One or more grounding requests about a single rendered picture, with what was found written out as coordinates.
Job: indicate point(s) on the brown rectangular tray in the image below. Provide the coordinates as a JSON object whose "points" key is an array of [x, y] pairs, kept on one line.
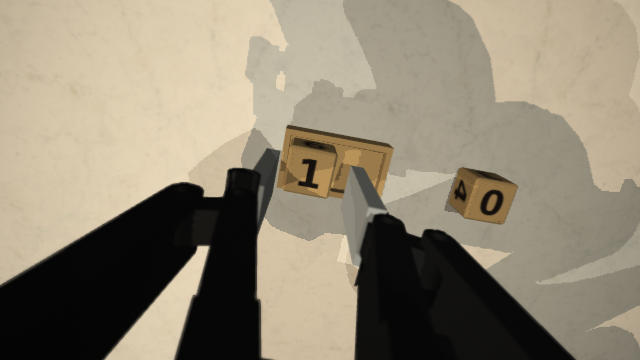
{"points": [[373, 156]]}

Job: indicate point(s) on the tan cube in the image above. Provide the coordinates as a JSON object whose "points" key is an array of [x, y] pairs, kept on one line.
{"points": [[310, 168], [482, 196]]}

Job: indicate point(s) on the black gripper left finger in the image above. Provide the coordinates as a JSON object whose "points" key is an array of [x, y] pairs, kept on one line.
{"points": [[79, 302]]}

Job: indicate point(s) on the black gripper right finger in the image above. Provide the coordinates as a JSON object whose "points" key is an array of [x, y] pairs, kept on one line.
{"points": [[465, 302]]}

